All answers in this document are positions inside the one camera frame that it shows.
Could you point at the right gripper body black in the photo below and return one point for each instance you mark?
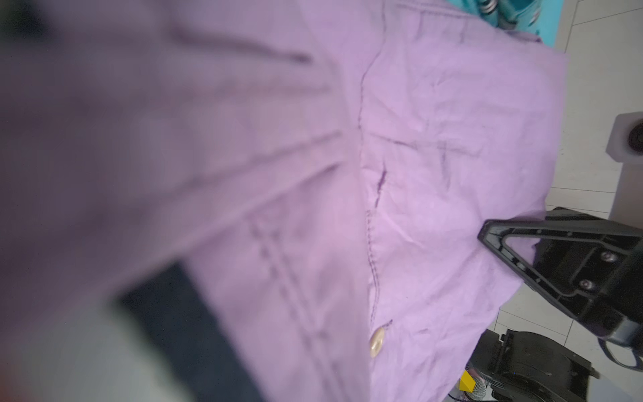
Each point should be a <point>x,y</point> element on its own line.
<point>525,366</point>

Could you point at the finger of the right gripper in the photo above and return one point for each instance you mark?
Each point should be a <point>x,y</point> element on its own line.
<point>587,267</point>

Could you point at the teal pants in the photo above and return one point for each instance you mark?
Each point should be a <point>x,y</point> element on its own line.
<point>536,17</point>

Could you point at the purple pants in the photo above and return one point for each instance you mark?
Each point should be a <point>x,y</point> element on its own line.
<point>260,200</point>

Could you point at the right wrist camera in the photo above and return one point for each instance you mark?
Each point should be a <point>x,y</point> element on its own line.
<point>625,147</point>

